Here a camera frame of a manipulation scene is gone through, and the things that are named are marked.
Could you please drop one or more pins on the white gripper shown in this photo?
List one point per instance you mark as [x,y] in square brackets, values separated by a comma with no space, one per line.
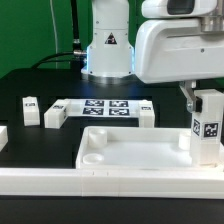
[177,50]

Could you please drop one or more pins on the white desk top tray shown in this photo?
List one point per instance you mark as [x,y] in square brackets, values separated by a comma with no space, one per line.
[134,148]

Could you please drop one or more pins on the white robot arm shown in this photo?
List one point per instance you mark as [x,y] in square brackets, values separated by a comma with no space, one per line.
[110,56]

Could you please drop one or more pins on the white U-shaped marker base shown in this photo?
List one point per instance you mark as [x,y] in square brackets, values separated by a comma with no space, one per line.
[58,113]

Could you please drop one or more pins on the white L-shaped obstacle fence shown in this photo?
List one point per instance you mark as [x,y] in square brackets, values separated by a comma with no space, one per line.
[111,183]

